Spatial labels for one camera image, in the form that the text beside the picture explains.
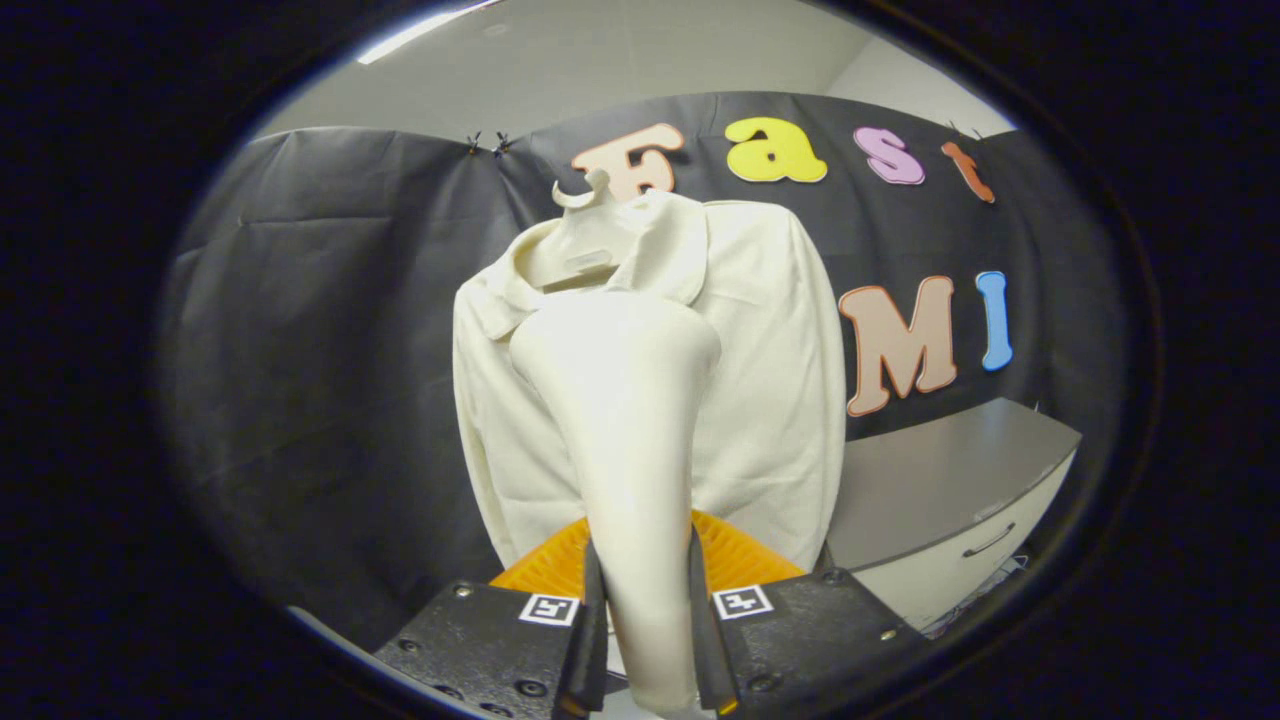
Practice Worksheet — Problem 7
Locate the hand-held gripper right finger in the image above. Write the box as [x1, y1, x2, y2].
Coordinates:
[687, 510, 927, 719]

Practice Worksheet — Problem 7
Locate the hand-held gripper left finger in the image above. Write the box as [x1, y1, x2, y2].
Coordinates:
[372, 515, 610, 720]

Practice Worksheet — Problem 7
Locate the white garment steamer head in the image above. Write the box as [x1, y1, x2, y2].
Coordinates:
[508, 290, 723, 717]

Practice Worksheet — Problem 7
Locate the cream button shirt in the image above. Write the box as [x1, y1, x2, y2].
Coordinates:
[452, 190, 849, 574]

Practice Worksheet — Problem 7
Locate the white cabinet with grey top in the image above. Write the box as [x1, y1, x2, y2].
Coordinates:
[825, 397, 1084, 634]

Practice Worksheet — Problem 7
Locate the cream plastic hanger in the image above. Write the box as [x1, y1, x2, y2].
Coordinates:
[520, 168, 653, 292]

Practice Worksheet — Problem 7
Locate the black backdrop cloth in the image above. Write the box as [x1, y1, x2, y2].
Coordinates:
[155, 92, 1131, 651]

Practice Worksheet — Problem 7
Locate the ceiling light panel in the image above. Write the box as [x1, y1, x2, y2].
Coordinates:
[357, 0, 503, 66]

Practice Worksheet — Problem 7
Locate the black cabinet drawer handle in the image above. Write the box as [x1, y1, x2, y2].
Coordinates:
[962, 522, 1018, 559]

